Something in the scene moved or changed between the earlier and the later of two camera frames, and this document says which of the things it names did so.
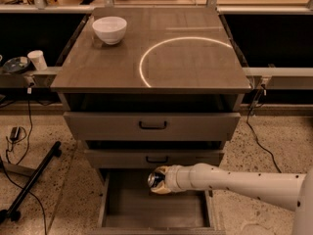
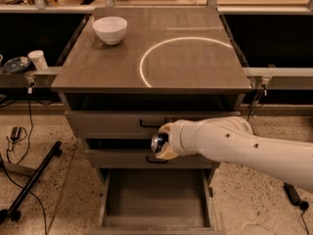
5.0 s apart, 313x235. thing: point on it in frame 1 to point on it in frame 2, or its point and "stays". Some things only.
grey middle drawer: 150,158 stays
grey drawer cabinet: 149,87 stays
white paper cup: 38,59 stays
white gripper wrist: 176,179 to 176,137
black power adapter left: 15,133 stays
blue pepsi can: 155,178 to 156,140
